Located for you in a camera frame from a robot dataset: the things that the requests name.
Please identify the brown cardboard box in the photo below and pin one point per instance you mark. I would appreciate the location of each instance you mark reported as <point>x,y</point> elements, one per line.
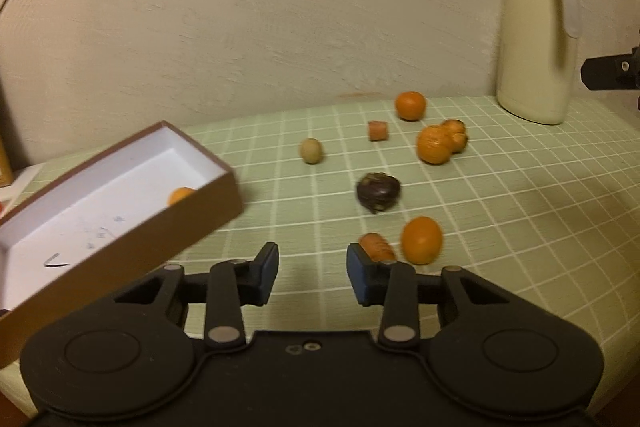
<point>100,207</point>

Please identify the large bumpy orange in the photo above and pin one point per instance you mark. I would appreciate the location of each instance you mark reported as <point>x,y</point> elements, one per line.
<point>433,146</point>

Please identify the wooden frame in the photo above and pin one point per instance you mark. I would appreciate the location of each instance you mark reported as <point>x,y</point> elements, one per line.
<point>4,162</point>

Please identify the round tangerine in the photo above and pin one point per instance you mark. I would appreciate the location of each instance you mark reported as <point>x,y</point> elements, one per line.
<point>410,105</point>

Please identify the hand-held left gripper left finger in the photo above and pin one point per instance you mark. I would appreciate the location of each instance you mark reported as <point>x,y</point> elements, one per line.
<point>270,272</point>

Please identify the oval smooth orange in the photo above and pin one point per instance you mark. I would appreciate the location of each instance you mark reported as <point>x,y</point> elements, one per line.
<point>421,240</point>

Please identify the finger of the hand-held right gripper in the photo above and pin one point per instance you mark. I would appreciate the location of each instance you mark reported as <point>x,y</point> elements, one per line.
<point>607,73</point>

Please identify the cream thermos jug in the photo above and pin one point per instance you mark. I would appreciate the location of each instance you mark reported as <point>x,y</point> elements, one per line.
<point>537,37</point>

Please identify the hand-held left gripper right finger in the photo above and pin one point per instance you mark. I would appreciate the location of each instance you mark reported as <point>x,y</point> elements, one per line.
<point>356,274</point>

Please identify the long carrot piece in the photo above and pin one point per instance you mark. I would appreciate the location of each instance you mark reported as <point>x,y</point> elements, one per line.
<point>377,247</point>

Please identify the small smooth orange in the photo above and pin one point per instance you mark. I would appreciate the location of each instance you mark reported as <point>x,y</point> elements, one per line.
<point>181,196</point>

